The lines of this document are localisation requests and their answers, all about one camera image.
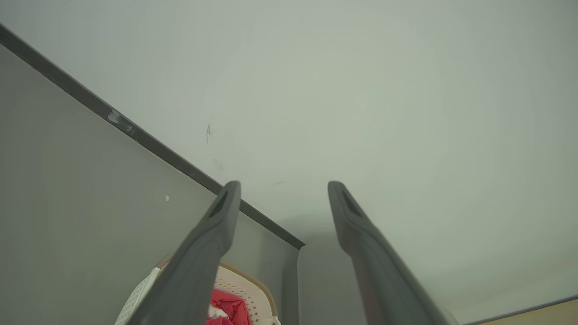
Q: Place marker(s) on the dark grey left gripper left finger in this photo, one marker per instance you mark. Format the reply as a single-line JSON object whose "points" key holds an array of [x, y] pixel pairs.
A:
{"points": [[189, 271]]}

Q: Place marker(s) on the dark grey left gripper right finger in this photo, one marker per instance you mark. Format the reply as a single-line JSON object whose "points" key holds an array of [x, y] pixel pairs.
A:
{"points": [[379, 271]]}

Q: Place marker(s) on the red knit sweater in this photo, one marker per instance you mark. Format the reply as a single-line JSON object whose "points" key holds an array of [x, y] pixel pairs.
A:
{"points": [[235, 307]]}

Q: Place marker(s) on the cream perforated laundry basket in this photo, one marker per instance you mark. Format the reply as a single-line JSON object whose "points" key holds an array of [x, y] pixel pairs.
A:
{"points": [[244, 283]]}

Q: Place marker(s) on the dark grey baseboard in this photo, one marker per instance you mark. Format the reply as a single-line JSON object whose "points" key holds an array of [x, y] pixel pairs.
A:
{"points": [[90, 97]]}

